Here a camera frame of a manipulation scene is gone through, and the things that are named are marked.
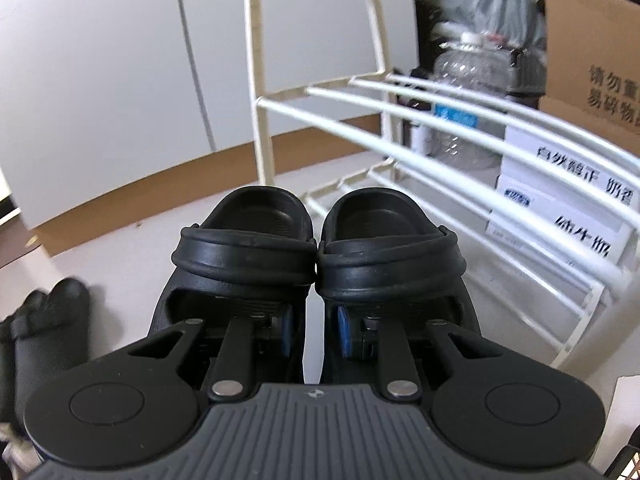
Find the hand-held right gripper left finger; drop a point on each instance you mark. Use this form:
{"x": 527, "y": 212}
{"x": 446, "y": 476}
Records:
{"x": 285, "y": 330}

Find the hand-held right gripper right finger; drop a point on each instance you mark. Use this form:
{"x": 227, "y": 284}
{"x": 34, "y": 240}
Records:
{"x": 344, "y": 330}

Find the white shoe rack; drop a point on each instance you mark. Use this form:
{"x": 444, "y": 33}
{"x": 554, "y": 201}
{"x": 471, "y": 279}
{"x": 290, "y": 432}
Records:
{"x": 251, "y": 35}

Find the dark glass bottle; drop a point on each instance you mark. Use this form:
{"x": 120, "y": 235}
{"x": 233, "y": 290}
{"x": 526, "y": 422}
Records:
{"x": 420, "y": 130}

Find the white blue-label carton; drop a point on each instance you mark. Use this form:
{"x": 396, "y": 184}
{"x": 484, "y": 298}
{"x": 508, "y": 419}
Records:
{"x": 560, "y": 230}

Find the clear plastic water bottle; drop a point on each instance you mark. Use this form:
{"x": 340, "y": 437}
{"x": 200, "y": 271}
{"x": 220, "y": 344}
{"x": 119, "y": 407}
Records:
{"x": 470, "y": 95}

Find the white paper sheet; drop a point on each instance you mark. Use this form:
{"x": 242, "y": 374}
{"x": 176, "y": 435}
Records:
{"x": 625, "y": 405}

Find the white cabinet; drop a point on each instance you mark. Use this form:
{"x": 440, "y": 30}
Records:
{"x": 100, "y": 85}

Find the black orange object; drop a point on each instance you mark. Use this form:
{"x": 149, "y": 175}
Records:
{"x": 625, "y": 460}

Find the grey plastic bag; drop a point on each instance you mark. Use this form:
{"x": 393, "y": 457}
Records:
{"x": 480, "y": 0}

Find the brown cardboard box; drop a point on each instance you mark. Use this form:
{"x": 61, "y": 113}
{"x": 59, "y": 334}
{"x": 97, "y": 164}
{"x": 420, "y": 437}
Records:
{"x": 590, "y": 50}

